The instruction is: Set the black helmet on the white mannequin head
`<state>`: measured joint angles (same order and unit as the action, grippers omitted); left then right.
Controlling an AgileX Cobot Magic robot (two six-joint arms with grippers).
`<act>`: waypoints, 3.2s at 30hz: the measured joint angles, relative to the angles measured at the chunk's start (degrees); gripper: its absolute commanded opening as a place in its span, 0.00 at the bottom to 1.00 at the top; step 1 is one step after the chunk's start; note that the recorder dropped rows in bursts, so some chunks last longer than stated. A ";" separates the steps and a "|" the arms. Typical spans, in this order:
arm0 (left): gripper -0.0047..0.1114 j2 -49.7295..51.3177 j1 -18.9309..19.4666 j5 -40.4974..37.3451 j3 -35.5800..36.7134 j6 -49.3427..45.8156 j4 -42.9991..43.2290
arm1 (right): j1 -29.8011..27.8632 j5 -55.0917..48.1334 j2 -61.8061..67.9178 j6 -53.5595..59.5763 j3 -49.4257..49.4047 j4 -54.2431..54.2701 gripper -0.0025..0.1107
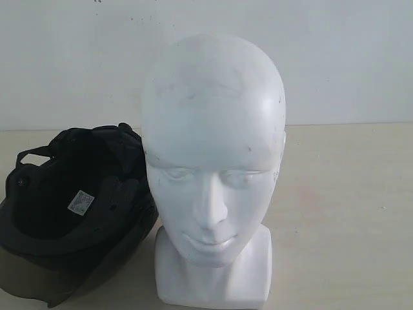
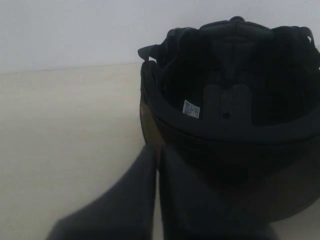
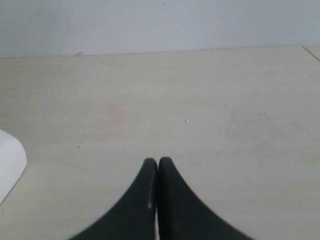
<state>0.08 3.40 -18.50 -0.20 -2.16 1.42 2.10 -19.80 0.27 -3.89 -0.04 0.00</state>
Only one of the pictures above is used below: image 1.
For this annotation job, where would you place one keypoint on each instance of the black helmet with tinted visor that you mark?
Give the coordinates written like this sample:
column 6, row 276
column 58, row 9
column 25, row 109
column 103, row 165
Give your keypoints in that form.
column 74, row 212

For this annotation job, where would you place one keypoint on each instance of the white mannequin head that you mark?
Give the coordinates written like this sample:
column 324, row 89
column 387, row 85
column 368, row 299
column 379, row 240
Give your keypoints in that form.
column 214, row 135

